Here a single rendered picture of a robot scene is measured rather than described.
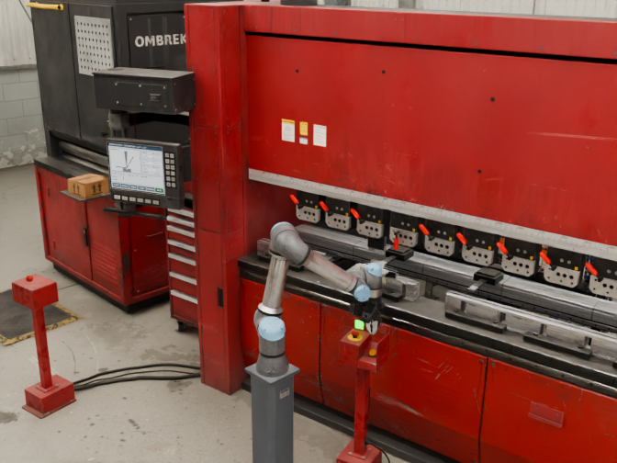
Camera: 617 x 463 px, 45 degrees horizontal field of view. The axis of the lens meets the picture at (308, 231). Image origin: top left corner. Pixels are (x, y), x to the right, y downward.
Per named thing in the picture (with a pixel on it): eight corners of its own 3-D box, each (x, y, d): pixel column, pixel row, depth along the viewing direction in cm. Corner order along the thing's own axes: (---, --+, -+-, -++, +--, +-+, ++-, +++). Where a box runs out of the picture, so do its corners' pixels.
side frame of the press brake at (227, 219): (200, 383, 467) (183, 4, 389) (284, 333, 531) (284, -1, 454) (229, 396, 453) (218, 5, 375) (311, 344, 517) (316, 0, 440)
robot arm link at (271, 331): (260, 356, 324) (260, 329, 319) (256, 342, 336) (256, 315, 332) (287, 355, 326) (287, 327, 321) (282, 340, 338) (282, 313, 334)
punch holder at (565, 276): (543, 280, 331) (547, 245, 325) (549, 274, 337) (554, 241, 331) (577, 288, 322) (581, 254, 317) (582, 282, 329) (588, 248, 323)
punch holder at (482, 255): (461, 259, 353) (464, 227, 347) (468, 254, 359) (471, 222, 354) (490, 266, 345) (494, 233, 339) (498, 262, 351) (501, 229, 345)
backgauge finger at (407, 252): (370, 265, 396) (370, 256, 394) (395, 251, 416) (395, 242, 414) (389, 270, 389) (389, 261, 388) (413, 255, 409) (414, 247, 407)
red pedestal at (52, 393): (20, 407, 439) (3, 279, 411) (57, 389, 458) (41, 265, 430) (40, 419, 428) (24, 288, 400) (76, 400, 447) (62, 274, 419)
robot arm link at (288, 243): (288, 234, 308) (378, 288, 325) (284, 225, 318) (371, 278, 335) (273, 256, 310) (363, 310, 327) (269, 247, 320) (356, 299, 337)
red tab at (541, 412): (528, 416, 339) (530, 402, 337) (529, 414, 341) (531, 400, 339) (560, 427, 331) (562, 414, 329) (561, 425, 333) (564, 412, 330)
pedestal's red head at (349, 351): (338, 362, 362) (339, 330, 356) (352, 348, 375) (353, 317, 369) (375, 373, 353) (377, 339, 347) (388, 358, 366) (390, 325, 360)
